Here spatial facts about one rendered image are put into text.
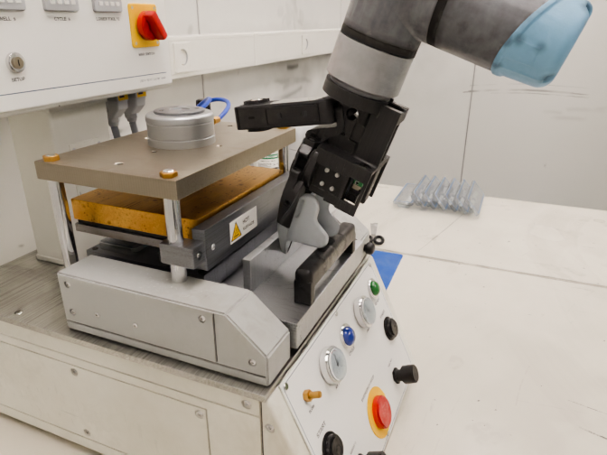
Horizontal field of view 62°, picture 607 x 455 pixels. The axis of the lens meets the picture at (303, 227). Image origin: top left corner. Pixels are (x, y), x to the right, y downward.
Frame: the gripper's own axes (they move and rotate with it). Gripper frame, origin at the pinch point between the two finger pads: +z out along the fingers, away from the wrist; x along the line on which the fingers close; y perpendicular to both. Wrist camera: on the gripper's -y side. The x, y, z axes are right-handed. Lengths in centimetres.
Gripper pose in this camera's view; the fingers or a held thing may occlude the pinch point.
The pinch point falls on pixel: (283, 239)
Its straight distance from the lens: 60.2
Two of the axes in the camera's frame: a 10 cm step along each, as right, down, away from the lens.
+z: -3.1, 8.2, 4.8
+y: 8.6, 4.6, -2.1
